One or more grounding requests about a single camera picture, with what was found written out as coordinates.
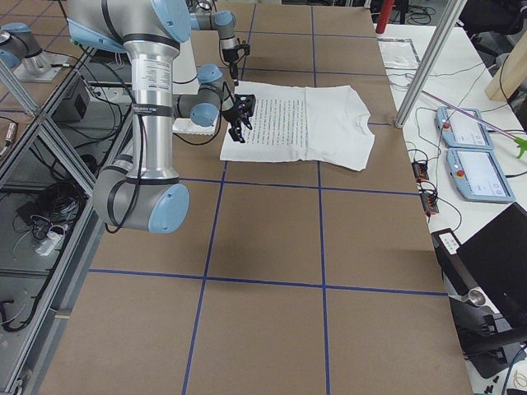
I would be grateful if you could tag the grey aluminium frame post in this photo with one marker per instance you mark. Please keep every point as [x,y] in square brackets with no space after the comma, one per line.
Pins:
[439,37]

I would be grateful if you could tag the white long-sleeve printed shirt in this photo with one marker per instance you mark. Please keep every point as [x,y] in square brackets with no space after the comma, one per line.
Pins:
[292,123]

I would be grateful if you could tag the upper blue teach pendant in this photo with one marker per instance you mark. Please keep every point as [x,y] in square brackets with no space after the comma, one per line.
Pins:
[459,131]

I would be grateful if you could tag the wooden beam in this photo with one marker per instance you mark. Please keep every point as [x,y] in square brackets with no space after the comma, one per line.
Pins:
[507,18]

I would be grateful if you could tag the black monitor stand base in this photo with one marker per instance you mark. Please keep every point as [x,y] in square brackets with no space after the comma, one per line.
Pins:
[487,340]

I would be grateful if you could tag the black laptop computer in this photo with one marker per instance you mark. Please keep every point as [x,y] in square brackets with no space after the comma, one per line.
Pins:
[493,259]

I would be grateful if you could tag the red cylinder post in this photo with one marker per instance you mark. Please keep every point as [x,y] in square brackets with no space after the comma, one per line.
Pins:
[384,16]

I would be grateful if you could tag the orange black circuit board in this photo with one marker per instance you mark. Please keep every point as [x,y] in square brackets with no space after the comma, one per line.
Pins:
[420,171]

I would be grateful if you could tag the third grey robot base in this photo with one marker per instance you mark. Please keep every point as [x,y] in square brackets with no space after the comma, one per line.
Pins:
[21,51]

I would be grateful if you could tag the purple grabber stick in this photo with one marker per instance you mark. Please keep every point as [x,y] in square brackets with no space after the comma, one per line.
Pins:
[519,141]

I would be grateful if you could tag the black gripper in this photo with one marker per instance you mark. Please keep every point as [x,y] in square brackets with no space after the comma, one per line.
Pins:
[231,60]
[234,116]

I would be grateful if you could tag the clear plastic bag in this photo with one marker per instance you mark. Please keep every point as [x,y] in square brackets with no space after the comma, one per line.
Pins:
[399,53]

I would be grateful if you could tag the lower blue teach pendant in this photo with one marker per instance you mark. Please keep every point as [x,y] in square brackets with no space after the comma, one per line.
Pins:
[478,176]

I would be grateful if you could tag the blue teach pendant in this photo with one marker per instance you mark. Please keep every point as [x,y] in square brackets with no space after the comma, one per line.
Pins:
[459,131]
[478,176]

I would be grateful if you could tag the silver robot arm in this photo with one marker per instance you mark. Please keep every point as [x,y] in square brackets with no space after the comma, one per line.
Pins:
[205,17]
[141,190]

